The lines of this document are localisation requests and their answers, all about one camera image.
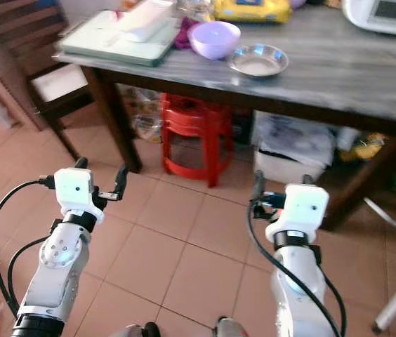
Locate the dark wooden chair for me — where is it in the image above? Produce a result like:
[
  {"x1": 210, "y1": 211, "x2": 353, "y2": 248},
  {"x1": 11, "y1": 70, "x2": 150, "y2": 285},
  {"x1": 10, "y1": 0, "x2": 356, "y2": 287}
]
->
[{"x1": 0, "y1": 0, "x2": 98, "y2": 173}]

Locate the long black right arm cable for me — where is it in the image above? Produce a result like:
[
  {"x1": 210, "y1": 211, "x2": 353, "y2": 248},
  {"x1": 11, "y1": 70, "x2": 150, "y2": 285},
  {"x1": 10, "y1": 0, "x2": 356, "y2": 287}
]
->
[{"x1": 246, "y1": 204, "x2": 339, "y2": 337}]

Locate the clear plastic bag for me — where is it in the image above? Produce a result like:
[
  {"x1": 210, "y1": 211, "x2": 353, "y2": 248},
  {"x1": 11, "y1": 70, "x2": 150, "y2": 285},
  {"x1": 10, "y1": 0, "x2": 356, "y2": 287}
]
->
[{"x1": 128, "y1": 86, "x2": 167, "y2": 145}]

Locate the pale green tray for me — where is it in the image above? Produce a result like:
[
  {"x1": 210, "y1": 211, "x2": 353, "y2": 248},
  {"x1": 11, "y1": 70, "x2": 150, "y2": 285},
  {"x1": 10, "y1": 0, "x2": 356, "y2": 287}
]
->
[{"x1": 55, "y1": 10, "x2": 185, "y2": 69}]

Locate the red plastic stool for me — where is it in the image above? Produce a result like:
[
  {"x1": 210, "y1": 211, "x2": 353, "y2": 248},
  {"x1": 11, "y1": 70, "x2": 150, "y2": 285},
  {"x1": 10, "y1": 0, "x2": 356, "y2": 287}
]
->
[{"x1": 159, "y1": 93, "x2": 235, "y2": 189}]

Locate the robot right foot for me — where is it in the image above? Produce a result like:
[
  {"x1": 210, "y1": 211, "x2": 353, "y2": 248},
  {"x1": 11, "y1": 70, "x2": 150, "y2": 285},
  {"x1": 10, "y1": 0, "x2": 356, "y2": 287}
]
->
[{"x1": 214, "y1": 317, "x2": 251, "y2": 337}]

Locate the short black left arm cable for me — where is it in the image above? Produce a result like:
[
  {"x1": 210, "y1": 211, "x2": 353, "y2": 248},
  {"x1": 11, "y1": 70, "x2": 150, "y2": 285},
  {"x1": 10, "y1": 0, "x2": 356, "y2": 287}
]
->
[{"x1": 7, "y1": 237, "x2": 48, "y2": 311}]

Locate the purple plastic bowl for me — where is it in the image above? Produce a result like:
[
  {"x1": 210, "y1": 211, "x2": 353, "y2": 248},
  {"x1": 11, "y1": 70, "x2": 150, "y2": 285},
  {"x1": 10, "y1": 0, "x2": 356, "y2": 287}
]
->
[{"x1": 187, "y1": 21, "x2": 242, "y2": 60}]

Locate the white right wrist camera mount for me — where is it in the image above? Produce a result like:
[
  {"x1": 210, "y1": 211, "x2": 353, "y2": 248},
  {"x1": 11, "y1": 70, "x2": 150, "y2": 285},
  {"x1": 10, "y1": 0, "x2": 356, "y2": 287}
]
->
[{"x1": 265, "y1": 184, "x2": 330, "y2": 244}]

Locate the yellow plastic bag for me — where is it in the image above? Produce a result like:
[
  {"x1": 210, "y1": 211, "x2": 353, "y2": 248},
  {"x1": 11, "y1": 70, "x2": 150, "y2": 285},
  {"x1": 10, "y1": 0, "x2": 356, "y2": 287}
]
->
[{"x1": 342, "y1": 132, "x2": 387, "y2": 162}]

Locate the white oblong box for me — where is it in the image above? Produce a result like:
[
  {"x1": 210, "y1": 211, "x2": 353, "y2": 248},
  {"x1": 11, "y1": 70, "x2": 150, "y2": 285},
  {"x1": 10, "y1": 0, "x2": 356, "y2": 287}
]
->
[{"x1": 117, "y1": 0, "x2": 176, "y2": 43}]

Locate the dark wooden grey-topped table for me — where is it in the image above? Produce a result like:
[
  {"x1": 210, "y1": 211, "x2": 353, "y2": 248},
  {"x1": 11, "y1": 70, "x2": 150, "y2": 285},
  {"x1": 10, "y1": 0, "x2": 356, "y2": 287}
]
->
[{"x1": 54, "y1": 0, "x2": 396, "y2": 230}]

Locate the white storage bin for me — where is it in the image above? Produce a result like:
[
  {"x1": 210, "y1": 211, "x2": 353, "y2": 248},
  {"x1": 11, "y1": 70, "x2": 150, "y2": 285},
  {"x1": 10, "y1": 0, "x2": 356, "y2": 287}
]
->
[{"x1": 253, "y1": 112, "x2": 339, "y2": 185}]

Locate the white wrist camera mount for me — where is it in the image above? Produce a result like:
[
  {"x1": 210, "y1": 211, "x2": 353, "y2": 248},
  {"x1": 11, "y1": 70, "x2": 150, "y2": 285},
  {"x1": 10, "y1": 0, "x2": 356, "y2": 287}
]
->
[
  {"x1": 265, "y1": 184, "x2": 330, "y2": 244},
  {"x1": 53, "y1": 168, "x2": 106, "y2": 225}
]

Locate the short black arm cable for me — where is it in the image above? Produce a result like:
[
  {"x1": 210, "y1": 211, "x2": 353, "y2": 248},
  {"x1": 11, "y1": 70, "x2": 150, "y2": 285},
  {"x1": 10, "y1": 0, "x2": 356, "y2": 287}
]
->
[
  {"x1": 321, "y1": 270, "x2": 348, "y2": 336},
  {"x1": 7, "y1": 237, "x2": 48, "y2": 311}
]

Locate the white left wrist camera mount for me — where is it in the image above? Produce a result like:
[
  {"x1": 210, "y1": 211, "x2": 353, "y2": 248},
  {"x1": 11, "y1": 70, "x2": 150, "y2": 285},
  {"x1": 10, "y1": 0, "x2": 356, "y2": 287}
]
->
[{"x1": 53, "y1": 168, "x2": 106, "y2": 225}]

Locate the magenta cloth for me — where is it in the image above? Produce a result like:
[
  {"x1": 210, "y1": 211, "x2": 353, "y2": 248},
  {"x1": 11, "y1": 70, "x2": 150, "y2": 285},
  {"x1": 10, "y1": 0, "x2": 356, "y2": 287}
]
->
[{"x1": 173, "y1": 18, "x2": 195, "y2": 51}]

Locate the yellow plastic package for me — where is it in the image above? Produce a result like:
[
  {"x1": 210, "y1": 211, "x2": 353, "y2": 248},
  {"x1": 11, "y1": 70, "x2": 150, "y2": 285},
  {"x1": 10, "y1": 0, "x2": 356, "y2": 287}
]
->
[{"x1": 212, "y1": 0, "x2": 292, "y2": 24}]

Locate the white folding table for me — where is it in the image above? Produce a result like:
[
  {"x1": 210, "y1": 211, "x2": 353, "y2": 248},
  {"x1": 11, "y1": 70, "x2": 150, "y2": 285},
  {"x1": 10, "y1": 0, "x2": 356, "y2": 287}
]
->
[{"x1": 363, "y1": 197, "x2": 396, "y2": 334}]

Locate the white kitchen appliance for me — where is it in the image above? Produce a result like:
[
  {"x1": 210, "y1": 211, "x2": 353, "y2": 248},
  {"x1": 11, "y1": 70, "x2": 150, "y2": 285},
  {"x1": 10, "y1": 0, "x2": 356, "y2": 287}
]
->
[{"x1": 342, "y1": 0, "x2": 396, "y2": 36}]

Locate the short black right arm cable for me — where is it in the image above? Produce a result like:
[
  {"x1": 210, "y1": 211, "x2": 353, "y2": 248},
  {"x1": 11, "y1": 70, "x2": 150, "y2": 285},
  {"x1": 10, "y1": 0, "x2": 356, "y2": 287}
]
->
[{"x1": 321, "y1": 270, "x2": 348, "y2": 336}]

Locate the round metal dish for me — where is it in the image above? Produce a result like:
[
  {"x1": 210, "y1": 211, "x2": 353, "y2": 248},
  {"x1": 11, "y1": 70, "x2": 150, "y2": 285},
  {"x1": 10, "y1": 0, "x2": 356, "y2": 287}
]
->
[{"x1": 228, "y1": 44, "x2": 289, "y2": 78}]

